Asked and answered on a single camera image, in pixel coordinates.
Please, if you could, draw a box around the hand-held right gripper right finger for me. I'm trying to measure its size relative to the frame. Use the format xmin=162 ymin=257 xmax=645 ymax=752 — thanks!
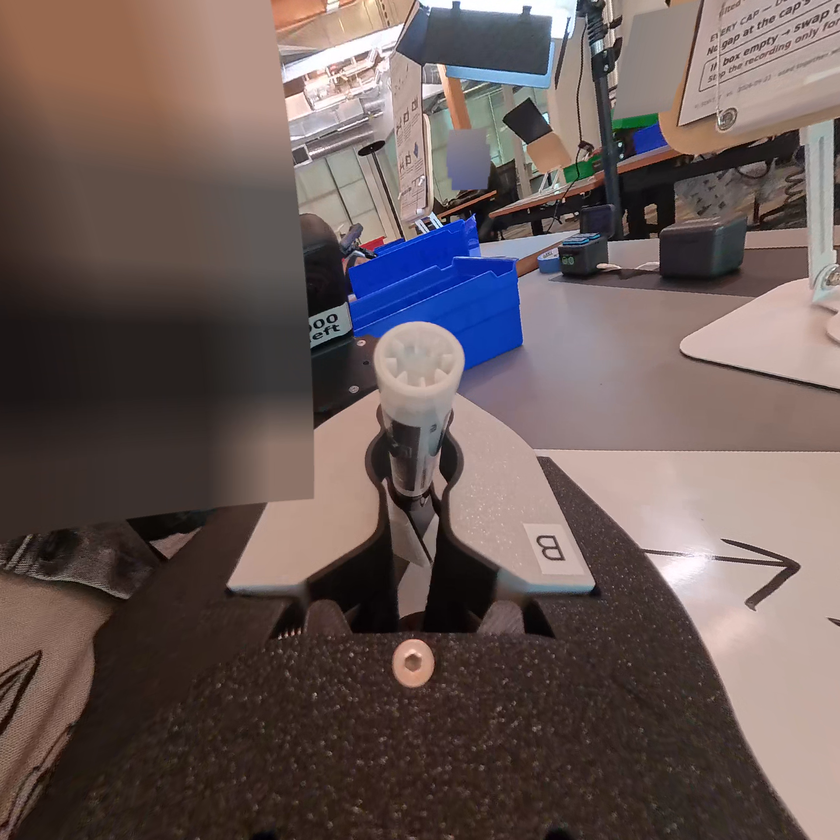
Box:
xmin=422 ymin=394 xmax=598 ymax=632

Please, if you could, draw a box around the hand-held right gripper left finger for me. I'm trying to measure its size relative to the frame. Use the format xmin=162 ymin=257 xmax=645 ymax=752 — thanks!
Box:
xmin=226 ymin=400 xmax=399 ymax=632

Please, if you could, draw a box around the black dry-erase marker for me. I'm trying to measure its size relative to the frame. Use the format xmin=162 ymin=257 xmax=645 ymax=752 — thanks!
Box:
xmin=373 ymin=320 xmax=467 ymax=568

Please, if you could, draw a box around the blue plastic bin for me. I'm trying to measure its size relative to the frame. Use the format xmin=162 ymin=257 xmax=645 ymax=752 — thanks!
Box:
xmin=348 ymin=256 xmax=526 ymax=370
xmin=346 ymin=215 xmax=483 ymax=299

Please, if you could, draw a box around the white whiteboard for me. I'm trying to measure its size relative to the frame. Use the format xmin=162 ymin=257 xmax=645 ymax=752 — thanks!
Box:
xmin=535 ymin=449 xmax=840 ymax=840

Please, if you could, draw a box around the black floor lamp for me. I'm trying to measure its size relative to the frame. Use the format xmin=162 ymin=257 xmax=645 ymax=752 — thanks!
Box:
xmin=357 ymin=140 xmax=408 ymax=238

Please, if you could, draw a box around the wooden table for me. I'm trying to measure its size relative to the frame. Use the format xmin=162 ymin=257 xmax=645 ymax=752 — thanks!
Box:
xmin=436 ymin=189 xmax=500 ymax=224
xmin=489 ymin=134 xmax=805 ymax=240

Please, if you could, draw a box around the printed poster board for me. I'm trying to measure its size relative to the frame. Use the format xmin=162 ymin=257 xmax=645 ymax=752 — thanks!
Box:
xmin=389 ymin=49 xmax=434 ymax=224

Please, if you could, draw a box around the black office chair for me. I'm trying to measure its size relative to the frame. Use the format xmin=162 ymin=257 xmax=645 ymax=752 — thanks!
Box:
xmin=479 ymin=161 xmax=519 ymax=242

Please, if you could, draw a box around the black battery charger case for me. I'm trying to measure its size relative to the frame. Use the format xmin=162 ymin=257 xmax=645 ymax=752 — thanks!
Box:
xmin=558 ymin=230 xmax=608 ymax=278

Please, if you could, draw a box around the small studio light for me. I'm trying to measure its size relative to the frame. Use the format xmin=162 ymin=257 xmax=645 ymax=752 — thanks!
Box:
xmin=502 ymin=98 xmax=572 ymax=173

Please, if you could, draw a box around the studio light panel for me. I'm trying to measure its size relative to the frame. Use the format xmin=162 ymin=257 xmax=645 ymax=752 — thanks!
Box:
xmin=394 ymin=0 xmax=572 ymax=89

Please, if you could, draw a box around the dark grey case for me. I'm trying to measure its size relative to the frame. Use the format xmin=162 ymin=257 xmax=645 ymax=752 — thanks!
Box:
xmin=658 ymin=212 xmax=749 ymax=278

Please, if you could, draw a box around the person's printed clothing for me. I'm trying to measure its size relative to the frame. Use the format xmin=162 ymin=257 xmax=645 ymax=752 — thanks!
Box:
xmin=0 ymin=518 xmax=201 ymax=840

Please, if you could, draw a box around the black table mat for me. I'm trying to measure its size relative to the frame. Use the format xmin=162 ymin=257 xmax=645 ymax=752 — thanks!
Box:
xmin=548 ymin=248 xmax=811 ymax=301

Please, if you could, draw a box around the printed instruction sheet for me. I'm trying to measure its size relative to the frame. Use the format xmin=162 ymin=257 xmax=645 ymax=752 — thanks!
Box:
xmin=678 ymin=0 xmax=840 ymax=127

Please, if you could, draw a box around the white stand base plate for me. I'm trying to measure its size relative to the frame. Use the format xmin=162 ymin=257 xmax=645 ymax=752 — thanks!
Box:
xmin=679 ymin=121 xmax=840 ymax=392

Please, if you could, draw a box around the coiled cable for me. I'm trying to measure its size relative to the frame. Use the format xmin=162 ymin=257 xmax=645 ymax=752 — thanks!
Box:
xmin=748 ymin=154 xmax=809 ymax=227

